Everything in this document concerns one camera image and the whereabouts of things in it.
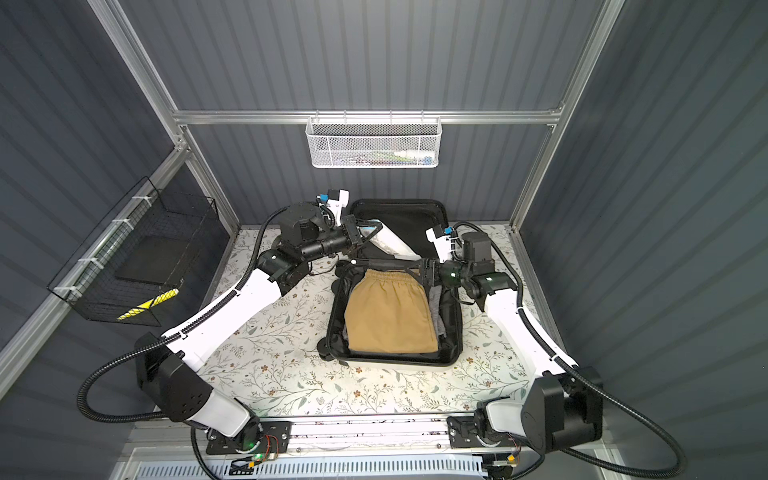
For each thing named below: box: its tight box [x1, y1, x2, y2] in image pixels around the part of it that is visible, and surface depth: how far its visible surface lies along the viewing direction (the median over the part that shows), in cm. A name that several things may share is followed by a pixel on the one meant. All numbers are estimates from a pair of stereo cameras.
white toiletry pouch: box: [359, 220, 422, 260], surface depth 74 cm
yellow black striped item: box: [116, 288, 180, 321], surface depth 68 cm
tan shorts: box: [344, 269, 439, 353], surface depth 86 cm
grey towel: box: [428, 285, 447, 341], surface depth 90 cm
